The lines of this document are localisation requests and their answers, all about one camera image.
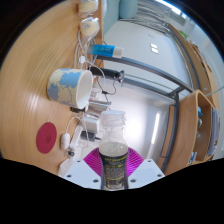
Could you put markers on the wooden shelf unit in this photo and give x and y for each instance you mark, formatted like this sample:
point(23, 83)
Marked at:
point(191, 130)

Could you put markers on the clear plastic drink bottle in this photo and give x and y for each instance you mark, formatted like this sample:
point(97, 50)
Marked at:
point(114, 150)

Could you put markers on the black metal table frame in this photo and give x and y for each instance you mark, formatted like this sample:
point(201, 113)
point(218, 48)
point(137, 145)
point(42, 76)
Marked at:
point(156, 71)

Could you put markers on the teal chair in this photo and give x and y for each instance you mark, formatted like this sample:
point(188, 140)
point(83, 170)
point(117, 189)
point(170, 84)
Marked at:
point(128, 8)

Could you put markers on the blue tube with white cap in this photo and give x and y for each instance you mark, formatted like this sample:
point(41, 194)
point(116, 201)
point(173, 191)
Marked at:
point(103, 50)

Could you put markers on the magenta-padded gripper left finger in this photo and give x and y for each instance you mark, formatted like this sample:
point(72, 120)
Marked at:
point(81, 171)

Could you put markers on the round cream lidded container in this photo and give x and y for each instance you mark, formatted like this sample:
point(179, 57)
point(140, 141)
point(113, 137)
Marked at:
point(88, 6)
point(89, 27)

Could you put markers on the flat round red coaster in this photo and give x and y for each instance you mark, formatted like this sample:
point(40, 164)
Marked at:
point(46, 137)

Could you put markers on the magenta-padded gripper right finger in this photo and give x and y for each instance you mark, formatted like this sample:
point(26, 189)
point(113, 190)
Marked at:
point(145, 172)

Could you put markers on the white power adapter block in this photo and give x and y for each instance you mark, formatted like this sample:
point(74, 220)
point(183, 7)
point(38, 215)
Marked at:
point(90, 126)

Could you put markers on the white mug with blue map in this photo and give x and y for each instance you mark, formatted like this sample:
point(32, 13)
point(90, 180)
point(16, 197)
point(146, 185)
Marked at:
point(68, 88)

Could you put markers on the small white oval device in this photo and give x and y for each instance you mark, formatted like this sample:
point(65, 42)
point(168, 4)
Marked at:
point(65, 141)

